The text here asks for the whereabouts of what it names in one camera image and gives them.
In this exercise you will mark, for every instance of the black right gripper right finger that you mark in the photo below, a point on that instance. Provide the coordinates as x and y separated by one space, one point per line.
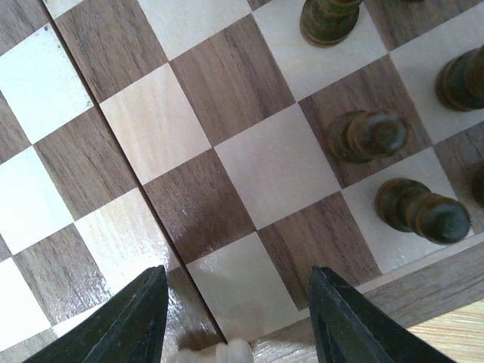
349 328

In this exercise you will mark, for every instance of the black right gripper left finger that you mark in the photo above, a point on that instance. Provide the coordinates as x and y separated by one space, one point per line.
130 327

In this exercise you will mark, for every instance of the cream piece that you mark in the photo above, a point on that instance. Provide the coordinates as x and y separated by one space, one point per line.
235 351

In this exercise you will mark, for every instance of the dark pawn lower right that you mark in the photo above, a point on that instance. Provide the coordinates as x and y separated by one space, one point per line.
410 206

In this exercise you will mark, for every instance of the dark pawn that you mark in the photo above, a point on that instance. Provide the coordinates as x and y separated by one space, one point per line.
410 206
328 22
361 136

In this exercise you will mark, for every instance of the dark pawn centre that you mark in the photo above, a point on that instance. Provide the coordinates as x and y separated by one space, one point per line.
361 136

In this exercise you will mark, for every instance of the dark pawn right edge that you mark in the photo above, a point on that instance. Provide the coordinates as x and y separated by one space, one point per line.
459 84

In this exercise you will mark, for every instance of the dark pawn near top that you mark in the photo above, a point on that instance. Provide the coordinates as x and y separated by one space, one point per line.
328 22

